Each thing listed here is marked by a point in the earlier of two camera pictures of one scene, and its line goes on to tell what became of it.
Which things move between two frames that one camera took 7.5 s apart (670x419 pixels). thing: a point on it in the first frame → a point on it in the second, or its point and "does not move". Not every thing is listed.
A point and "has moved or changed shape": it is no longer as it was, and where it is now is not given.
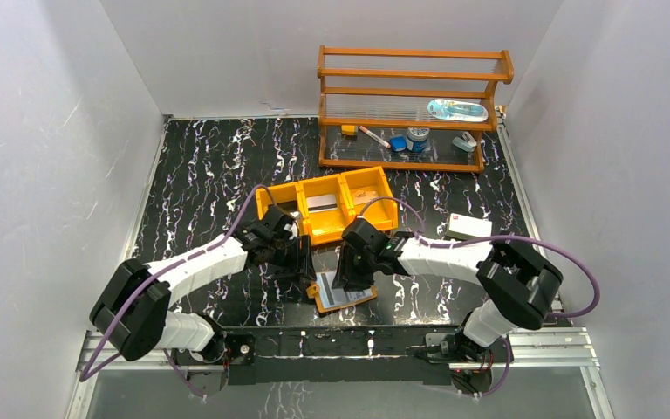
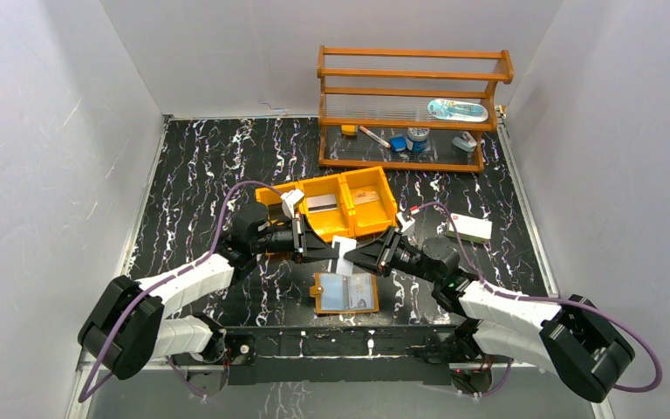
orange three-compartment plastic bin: [325, 205] does not move
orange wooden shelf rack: [407, 109] does not move
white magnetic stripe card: [331, 296] has moved or changed shape
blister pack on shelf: [456, 110] does not move
